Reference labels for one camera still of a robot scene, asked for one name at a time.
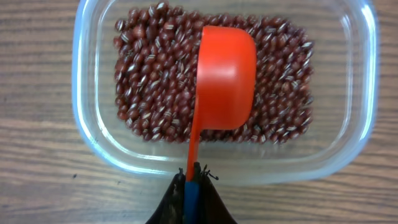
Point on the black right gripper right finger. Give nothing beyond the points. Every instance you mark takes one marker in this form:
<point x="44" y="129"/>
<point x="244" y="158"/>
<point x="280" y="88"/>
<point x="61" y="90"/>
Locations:
<point x="210" y="208"/>

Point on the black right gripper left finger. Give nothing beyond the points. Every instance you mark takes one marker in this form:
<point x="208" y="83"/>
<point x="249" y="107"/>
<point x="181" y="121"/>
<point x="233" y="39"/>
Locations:
<point x="170" y="208"/>

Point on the red scoop blue handle tip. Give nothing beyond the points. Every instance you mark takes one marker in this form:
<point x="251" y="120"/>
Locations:
<point x="226" y="73"/>

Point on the clear plastic container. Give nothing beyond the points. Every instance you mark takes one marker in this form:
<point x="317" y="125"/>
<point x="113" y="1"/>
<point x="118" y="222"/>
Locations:
<point x="344" y="86"/>

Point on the red beans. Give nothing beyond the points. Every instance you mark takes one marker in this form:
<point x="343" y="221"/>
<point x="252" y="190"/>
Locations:
<point x="156" y="75"/>

